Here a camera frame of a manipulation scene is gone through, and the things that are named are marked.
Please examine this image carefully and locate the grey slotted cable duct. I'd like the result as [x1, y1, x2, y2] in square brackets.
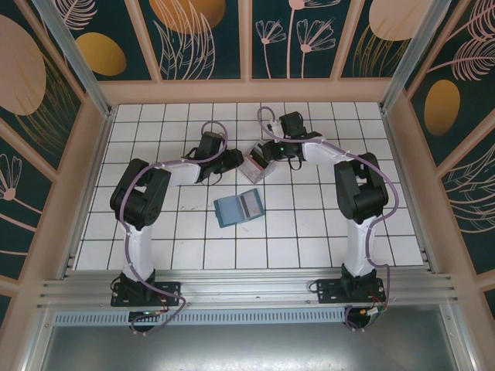
[52, 308, 349, 325]

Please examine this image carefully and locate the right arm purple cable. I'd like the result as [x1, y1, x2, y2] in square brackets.
[257, 107, 401, 333]

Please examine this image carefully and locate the clear acrylic card box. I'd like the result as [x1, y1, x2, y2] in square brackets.
[238, 141, 278, 185]

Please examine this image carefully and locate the aluminium frame post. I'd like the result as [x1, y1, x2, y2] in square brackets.
[381, 0, 461, 113]
[32, 0, 117, 119]

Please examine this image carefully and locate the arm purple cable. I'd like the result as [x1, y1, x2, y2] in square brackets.
[257, 107, 401, 333]
[118, 121, 230, 336]

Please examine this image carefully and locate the grey metal sheet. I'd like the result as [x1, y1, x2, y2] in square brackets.
[22, 322, 476, 371]

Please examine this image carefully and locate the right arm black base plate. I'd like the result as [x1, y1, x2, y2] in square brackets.
[316, 277, 387, 305]

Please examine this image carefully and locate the pink credit card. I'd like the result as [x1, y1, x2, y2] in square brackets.
[241, 160, 266, 179]

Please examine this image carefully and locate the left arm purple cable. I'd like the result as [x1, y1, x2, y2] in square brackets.
[118, 121, 230, 336]

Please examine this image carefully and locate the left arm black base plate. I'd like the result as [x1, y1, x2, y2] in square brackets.
[111, 281, 183, 308]

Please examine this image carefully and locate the grey card with black stripe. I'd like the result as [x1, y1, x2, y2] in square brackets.
[238, 190, 266, 222]

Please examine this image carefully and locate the black controller module with wires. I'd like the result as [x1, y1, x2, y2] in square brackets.
[345, 305, 387, 332]

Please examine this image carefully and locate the teal card holder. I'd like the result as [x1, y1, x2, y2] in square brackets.
[213, 188, 267, 230]

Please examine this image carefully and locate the aluminium mounting rail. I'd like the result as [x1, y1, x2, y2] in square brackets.
[36, 270, 457, 310]

